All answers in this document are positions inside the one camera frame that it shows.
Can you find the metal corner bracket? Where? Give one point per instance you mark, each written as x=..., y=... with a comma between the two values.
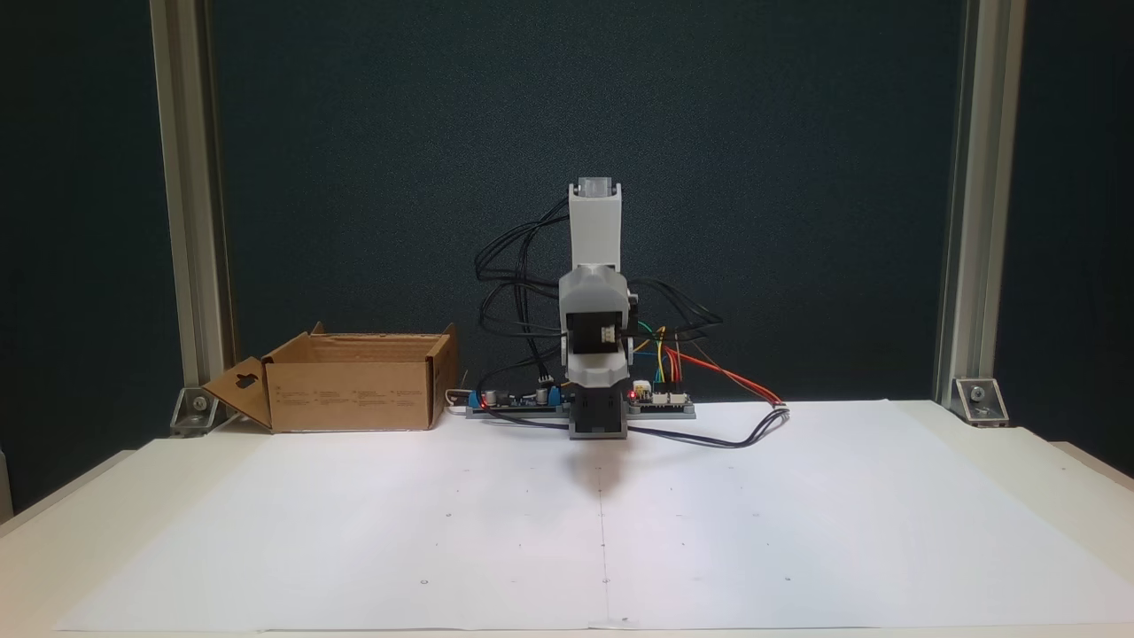
x=197, y=409
x=982, y=400

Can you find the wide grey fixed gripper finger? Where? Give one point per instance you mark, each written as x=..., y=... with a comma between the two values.
x=595, y=370

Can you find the brown cardboard box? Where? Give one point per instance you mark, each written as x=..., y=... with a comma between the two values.
x=345, y=390

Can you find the aluminium frame post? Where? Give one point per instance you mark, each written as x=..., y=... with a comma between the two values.
x=979, y=221
x=188, y=221

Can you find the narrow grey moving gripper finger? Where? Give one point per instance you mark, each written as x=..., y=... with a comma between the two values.
x=633, y=306

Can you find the circuit board with capacitors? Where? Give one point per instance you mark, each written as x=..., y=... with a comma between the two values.
x=514, y=403

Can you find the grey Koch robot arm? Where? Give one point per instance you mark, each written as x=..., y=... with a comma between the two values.
x=594, y=230

